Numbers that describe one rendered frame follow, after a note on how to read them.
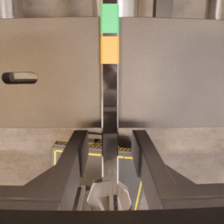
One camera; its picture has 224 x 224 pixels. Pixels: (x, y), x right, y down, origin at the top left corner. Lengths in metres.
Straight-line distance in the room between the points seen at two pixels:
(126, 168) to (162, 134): 0.49
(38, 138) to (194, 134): 1.41
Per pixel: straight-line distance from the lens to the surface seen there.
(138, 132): 0.15
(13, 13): 0.49
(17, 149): 1.72
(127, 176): 1.25
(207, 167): 1.87
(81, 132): 0.16
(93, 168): 1.21
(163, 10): 0.56
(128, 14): 0.41
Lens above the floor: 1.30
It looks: 74 degrees down
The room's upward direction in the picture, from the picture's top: 177 degrees clockwise
